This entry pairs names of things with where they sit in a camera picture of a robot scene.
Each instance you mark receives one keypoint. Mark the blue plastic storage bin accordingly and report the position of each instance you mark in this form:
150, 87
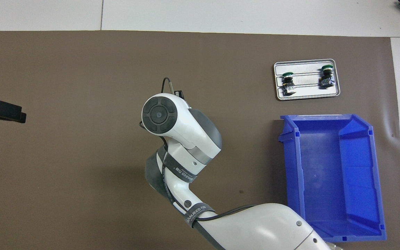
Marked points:
325, 173

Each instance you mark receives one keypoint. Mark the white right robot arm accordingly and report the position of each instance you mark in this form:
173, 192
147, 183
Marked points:
186, 128

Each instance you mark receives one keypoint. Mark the grey metal tray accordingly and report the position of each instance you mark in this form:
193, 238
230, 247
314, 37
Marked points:
307, 96

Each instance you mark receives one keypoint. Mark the green capped push button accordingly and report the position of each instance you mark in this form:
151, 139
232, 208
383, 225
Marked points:
326, 81
288, 82

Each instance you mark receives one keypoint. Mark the brown table mat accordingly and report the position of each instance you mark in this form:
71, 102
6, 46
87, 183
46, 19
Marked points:
64, 156

